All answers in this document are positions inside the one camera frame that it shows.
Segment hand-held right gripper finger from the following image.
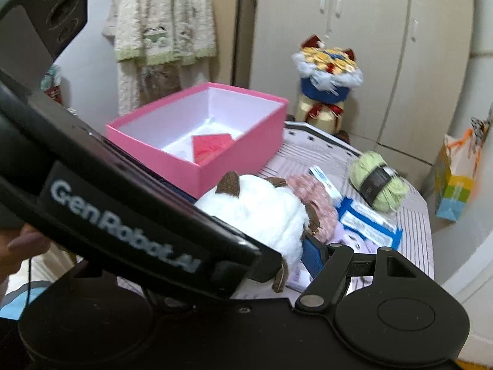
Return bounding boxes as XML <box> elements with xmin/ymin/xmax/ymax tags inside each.
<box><xmin>295</xmin><ymin>235</ymin><xmax>424</xmax><ymax>313</ymax></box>

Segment red envelope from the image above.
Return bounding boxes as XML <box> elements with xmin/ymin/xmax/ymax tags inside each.
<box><xmin>190</xmin><ymin>133</ymin><xmax>235</xmax><ymax>164</ymax></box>

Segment black cable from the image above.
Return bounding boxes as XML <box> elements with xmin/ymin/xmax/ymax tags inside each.
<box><xmin>25</xmin><ymin>258</ymin><xmax>35</xmax><ymax>317</ymax></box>

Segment beige wardrobe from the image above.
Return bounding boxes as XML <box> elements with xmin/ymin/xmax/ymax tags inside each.
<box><xmin>231</xmin><ymin>0</ymin><xmax>493</xmax><ymax>170</ymax></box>

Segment lilac soft cloth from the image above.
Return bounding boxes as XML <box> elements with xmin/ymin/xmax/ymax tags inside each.
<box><xmin>325</xmin><ymin>225</ymin><xmax>376</xmax><ymax>255</ymax></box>

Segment pink cardboard box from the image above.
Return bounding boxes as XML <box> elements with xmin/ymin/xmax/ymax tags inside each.
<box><xmin>105</xmin><ymin>82</ymin><xmax>289</xmax><ymax>200</ymax></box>

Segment person's left hand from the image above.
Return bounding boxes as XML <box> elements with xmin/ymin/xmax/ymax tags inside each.
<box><xmin>0</xmin><ymin>224</ymin><xmax>52</xmax><ymax>280</ymax></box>

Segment white tissue packet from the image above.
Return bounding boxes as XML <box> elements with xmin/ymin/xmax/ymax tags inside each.
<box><xmin>307</xmin><ymin>165</ymin><xmax>341</xmax><ymax>201</ymax></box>

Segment blue tissue packet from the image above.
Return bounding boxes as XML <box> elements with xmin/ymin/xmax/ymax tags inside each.
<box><xmin>334</xmin><ymin>196</ymin><xmax>403</xmax><ymax>248</ymax></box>

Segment fluffy cream jacket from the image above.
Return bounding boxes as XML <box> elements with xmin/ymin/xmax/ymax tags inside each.
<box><xmin>102</xmin><ymin>0</ymin><xmax>218</xmax><ymax>64</ymax></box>

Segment woven handbag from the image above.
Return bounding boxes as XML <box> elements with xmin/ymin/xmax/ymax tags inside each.
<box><xmin>44</xmin><ymin>84</ymin><xmax>63</xmax><ymax>105</ymax></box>

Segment white plush toy brown ears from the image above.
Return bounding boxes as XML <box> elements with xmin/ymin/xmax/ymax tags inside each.
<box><xmin>193</xmin><ymin>171</ymin><xmax>320</xmax><ymax>294</ymax></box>

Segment green yarn ball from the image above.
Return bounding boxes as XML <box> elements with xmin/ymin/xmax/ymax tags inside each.
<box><xmin>348</xmin><ymin>150</ymin><xmax>409</xmax><ymax>213</ymax></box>

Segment fluffy cream pants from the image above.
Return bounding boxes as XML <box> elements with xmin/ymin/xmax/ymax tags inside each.
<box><xmin>116</xmin><ymin>56</ymin><xmax>212</xmax><ymax>116</ymax></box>

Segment white plastic bag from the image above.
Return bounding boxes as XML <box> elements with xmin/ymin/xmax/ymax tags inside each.
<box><xmin>41</xmin><ymin>65</ymin><xmax>63</xmax><ymax>90</ymax></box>

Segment flower bouquet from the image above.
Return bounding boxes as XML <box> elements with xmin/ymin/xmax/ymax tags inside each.
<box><xmin>291</xmin><ymin>35</ymin><xmax>365</xmax><ymax>135</ymax></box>

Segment colourful gift bag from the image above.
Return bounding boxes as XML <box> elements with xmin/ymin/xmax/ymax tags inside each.
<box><xmin>435</xmin><ymin>117</ymin><xmax>491</xmax><ymax>222</ymax></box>

